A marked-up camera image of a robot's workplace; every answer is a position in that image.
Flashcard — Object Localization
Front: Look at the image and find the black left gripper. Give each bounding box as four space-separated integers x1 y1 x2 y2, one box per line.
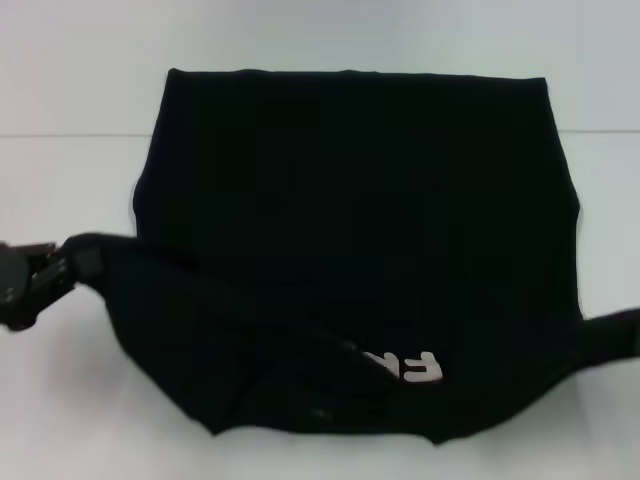
0 241 104 332

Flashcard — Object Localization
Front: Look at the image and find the black shirt with FREE print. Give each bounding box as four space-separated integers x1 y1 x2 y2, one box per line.
59 68 640 446

